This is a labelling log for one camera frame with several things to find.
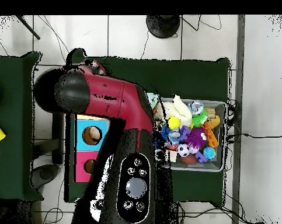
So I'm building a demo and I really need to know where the mint green knitted cloth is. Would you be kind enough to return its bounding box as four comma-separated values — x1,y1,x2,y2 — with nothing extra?
147,92,160,109

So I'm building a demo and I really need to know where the wooden box with three holes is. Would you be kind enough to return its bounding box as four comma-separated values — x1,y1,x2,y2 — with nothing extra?
74,113,110,183

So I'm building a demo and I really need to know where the shallow clear mesh bin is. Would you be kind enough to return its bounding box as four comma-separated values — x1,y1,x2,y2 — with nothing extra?
154,96,227,173

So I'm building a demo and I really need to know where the yellow ball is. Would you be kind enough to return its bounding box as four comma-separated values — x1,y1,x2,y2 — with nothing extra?
167,115,182,131

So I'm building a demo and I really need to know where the black and white soccer ball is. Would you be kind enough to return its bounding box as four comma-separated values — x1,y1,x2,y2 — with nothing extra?
177,143,191,158

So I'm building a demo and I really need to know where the green spiky ball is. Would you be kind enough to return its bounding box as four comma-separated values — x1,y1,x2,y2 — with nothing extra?
191,108,209,128

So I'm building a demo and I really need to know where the brown football toy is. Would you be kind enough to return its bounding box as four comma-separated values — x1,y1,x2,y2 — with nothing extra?
180,153,197,165

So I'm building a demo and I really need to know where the orange plastic grid tray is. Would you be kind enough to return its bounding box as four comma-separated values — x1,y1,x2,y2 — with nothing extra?
202,121,220,148

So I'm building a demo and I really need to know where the tan plush toy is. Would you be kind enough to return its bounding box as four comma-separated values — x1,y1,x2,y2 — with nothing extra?
207,114,221,129

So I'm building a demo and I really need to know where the blue globe ball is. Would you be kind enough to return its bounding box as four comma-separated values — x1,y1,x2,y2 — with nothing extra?
203,146,217,160

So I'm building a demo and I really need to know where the black upright panel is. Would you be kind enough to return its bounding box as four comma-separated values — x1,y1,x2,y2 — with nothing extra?
51,111,65,165

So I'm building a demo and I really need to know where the black round stand base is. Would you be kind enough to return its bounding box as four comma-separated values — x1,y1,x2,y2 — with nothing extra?
145,15,181,39

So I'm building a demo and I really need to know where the grey rounded stand foot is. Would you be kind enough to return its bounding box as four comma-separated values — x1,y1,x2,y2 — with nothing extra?
30,163,61,190

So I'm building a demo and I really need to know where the dark green side table cloth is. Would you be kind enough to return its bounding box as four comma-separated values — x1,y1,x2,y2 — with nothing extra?
0,51,43,201

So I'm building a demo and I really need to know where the black tripod leg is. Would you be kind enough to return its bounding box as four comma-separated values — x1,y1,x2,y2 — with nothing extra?
15,15,41,40

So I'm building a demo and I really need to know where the black floor cable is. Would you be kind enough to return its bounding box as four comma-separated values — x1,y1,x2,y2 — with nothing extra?
227,132,282,141

